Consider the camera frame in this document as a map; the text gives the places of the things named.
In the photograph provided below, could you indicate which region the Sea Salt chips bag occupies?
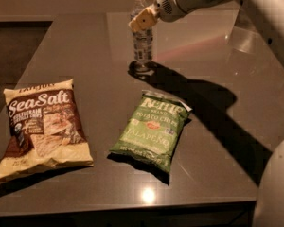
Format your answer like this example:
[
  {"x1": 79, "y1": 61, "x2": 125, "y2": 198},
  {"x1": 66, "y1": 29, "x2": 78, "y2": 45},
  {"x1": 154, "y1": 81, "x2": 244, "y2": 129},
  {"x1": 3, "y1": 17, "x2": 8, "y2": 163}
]
[{"x1": 0, "y1": 79, "x2": 94, "y2": 183}]

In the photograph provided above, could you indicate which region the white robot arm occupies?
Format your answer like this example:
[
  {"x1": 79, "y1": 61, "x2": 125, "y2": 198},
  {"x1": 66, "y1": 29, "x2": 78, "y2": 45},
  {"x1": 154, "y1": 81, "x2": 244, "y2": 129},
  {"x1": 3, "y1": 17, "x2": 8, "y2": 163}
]
[{"x1": 130, "y1": 0, "x2": 284, "y2": 227}]

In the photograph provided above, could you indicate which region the clear plastic water bottle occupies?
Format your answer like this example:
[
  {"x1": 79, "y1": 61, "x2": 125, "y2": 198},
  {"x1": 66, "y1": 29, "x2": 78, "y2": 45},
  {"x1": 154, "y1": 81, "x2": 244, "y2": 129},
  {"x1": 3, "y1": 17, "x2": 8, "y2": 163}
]
[{"x1": 130, "y1": 0, "x2": 152, "y2": 72}]

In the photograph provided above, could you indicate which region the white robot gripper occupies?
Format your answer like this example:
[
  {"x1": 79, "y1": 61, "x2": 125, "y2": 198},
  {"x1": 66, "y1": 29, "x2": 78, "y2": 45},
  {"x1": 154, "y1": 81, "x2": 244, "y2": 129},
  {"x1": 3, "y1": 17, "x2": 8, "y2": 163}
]
[{"x1": 128, "y1": 0, "x2": 228, "y2": 32}]

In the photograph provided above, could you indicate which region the green jalapeno chips bag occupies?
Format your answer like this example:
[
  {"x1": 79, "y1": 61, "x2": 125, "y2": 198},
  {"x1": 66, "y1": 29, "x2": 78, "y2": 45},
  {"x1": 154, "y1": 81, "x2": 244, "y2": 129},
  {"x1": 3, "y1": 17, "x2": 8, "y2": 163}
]
[{"x1": 110, "y1": 90, "x2": 191, "y2": 174}]

